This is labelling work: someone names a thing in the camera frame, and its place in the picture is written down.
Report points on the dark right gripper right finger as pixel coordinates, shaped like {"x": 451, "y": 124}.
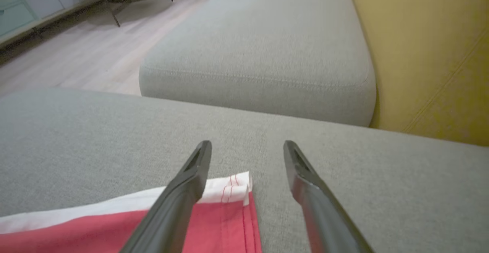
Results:
{"x": 324, "y": 214}

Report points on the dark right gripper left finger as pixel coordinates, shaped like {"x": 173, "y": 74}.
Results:
{"x": 175, "y": 211}

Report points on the red jersey with white trim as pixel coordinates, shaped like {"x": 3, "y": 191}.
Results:
{"x": 221, "y": 230}

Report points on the large grey sofa seat cushion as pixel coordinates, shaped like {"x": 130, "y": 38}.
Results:
{"x": 382, "y": 176}

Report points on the small grey sofa seat cushion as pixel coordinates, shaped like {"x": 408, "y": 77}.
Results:
{"x": 267, "y": 46}

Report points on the yellow sofa backrest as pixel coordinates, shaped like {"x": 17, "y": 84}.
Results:
{"x": 420, "y": 54}

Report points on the black metal furniture leg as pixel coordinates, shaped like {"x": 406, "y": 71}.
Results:
{"x": 110, "y": 10}

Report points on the pale green cabinet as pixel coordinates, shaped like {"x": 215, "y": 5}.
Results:
{"x": 23, "y": 4}

